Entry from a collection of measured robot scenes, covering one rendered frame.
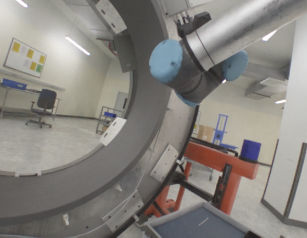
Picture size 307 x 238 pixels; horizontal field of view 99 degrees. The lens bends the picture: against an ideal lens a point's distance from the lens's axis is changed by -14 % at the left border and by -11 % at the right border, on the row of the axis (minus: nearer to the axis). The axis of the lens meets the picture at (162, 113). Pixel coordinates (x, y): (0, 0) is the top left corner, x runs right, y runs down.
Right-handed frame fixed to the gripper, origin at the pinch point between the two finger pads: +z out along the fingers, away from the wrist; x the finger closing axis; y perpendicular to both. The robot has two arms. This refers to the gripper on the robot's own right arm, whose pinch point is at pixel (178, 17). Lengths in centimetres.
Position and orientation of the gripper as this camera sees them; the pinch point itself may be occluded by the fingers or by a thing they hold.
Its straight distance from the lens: 72.1
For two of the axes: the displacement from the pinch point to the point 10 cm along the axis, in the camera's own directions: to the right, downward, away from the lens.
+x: 9.0, -4.2, 0.6
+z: -3.7, -7.0, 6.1
